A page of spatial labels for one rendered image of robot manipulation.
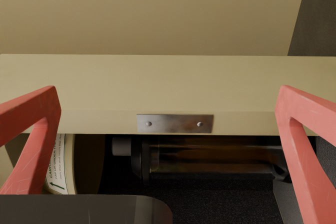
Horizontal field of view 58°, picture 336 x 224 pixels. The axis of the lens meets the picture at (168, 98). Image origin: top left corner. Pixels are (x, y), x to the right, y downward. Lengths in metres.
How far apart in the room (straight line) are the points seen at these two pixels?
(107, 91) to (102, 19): 0.42
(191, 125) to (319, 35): 0.38
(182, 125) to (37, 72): 0.17
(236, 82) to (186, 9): 0.39
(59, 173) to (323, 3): 0.50
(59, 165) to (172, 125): 0.16
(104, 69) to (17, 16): 0.45
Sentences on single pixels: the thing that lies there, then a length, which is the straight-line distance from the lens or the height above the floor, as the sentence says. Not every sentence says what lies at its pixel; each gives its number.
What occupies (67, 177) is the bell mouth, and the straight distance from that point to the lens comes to 0.39.
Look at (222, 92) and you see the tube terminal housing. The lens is 0.31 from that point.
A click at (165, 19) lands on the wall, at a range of 0.69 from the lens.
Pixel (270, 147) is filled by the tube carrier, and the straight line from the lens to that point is 0.42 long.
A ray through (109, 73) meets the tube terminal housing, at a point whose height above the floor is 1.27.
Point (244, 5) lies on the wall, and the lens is 0.70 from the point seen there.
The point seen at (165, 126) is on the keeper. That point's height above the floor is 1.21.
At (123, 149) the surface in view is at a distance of 0.43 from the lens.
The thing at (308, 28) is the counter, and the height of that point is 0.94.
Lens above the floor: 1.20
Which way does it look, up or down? level
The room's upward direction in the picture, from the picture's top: 89 degrees counter-clockwise
